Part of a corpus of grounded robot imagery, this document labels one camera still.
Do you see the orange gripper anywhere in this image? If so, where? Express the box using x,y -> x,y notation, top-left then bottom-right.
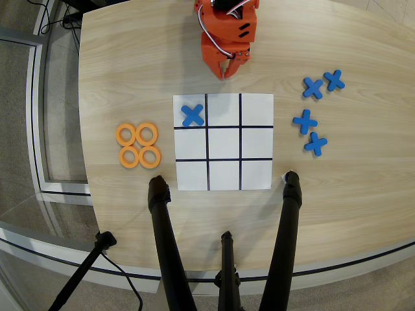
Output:
200,31 -> 252,80

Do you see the orange ring piece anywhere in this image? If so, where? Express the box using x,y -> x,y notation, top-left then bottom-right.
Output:
118,145 -> 141,168
138,145 -> 162,169
135,122 -> 160,146
115,123 -> 138,146

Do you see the blue cross piece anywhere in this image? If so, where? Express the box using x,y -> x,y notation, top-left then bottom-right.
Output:
302,76 -> 324,100
292,109 -> 318,135
181,104 -> 206,128
323,69 -> 346,92
303,132 -> 329,157

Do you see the white tic-tac-toe grid paper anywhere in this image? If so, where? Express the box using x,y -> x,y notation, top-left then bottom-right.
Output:
172,93 -> 275,191

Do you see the thick black tripod leg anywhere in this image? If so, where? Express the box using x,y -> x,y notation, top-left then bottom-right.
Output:
147,174 -> 198,311
258,170 -> 304,311

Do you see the short black tripod leg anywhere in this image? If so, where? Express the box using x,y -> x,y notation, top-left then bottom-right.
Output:
214,230 -> 243,311

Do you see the thin black stand leg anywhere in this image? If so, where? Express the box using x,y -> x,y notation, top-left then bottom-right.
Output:
47,231 -> 117,311

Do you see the white robot wire bundle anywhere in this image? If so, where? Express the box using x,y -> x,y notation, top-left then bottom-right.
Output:
197,5 -> 248,60

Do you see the black cables bundle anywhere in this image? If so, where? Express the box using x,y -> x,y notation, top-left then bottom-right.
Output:
38,0 -> 82,37

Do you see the grey metal partition frame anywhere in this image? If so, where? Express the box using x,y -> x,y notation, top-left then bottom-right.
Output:
0,27 -> 92,197

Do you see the black floor cable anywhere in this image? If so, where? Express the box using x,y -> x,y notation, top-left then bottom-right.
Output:
100,251 -> 144,311

